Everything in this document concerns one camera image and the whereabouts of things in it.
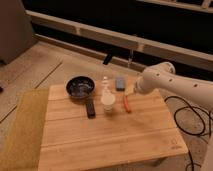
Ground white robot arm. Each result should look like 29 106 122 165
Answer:
125 62 213 113

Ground white wooden rail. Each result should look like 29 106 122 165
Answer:
26 10 213 72

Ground black power cable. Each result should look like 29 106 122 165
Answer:
163 95 213 171

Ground yellow-green floor mat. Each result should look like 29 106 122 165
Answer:
0 89 49 171

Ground white ceramic cup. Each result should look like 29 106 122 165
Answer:
101 94 116 111

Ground wooden low table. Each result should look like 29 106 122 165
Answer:
38 85 188 171

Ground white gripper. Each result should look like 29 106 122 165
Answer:
124 77 150 96

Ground grey cabinet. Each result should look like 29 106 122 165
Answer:
0 0 37 64

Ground blue sponge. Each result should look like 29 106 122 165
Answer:
115 77 125 91

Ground black frying pan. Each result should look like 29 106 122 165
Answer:
66 76 96 119

